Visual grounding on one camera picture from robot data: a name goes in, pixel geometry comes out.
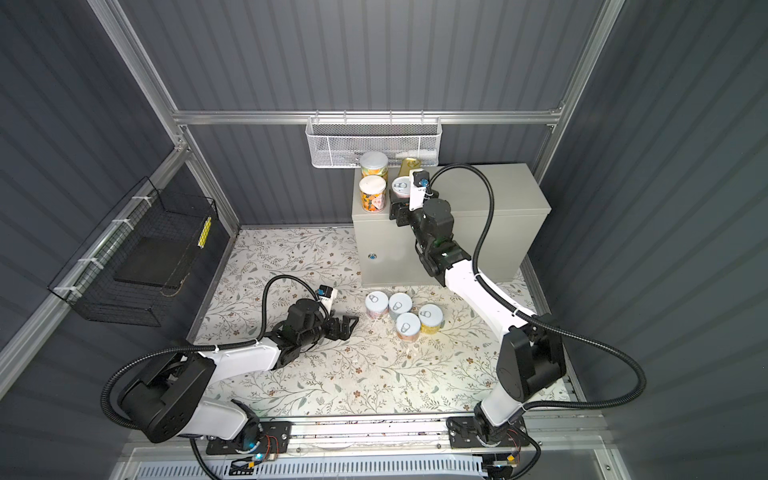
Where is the pink ring-pull can front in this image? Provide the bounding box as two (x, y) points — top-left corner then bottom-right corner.
(391, 176), (411, 202)

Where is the white wire basket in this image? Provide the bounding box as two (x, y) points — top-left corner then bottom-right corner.
(305, 117), (443, 169)

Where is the beige metal cabinet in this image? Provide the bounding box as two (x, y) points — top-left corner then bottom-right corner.
(351, 164), (551, 287)

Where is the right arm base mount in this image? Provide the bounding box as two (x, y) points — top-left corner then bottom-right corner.
(446, 416), (530, 451)

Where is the green yellow plastic-lid can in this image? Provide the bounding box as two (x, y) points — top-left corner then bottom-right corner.
(359, 151), (389, 181)

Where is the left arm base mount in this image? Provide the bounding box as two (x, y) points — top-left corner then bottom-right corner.
(205, 421), (293, 456)

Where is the black wire basket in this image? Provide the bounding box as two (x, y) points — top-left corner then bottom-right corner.
(48, 180), (218, 327)

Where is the orange label plastic-lid can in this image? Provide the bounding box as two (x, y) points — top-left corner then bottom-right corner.
(358, 175), (387, 212)

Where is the teal label can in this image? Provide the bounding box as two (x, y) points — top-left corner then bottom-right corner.
(389, 292), (413, 321)

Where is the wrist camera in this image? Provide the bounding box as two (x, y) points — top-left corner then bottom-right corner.
(409, 169), (430, 211)
(316, 285), (338, 311)

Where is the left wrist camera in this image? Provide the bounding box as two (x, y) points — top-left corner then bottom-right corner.
(316, 285), (338, 311)

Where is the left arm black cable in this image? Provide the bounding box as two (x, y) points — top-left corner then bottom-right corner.
(100, 274), (328, 430)

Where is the gold rectangular tin can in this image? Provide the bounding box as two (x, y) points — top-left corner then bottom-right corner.
(398, 157), (421, 177)

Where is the pink label can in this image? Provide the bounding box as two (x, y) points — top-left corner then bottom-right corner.
(365, 290), (389, 319)

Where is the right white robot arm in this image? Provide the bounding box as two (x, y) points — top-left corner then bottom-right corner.
(389, 198), (566, 444)

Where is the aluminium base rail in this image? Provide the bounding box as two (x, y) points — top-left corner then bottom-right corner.
(119, 412), (601, 463)

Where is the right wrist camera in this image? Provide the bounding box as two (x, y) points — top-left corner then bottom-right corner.
(409, 169), (430, 211)

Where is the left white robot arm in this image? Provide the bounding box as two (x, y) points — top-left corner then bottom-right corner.
(101, 297), (359, 453)

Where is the salmon label can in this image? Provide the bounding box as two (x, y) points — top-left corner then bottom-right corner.
(395, 312), (421, 342)

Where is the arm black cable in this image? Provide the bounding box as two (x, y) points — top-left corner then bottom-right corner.
(100, 274), (328, 430)
(428, 163), (648, 412)

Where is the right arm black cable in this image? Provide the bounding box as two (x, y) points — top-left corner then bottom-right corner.
(428, 163), (648, 412)

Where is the yellow label ring-pull can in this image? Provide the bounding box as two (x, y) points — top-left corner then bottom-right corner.
(418, 304), (445, 335)

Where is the black pad in basket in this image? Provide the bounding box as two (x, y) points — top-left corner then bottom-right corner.
(114, 237), (199, 291)

